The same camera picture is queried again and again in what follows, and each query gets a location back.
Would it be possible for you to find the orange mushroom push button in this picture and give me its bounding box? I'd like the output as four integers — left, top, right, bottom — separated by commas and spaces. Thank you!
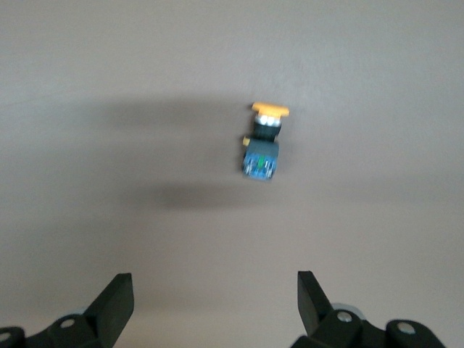
239, 101, 291, 183

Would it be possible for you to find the brown table cover mat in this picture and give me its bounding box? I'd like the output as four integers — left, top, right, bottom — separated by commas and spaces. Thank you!
0, 0, 464, 348

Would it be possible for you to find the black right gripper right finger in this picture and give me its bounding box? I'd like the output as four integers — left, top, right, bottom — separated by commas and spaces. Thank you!
291, 270, 445, 348

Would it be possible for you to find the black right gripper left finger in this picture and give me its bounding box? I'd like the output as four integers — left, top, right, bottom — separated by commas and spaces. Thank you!
0, 273, 135, 348

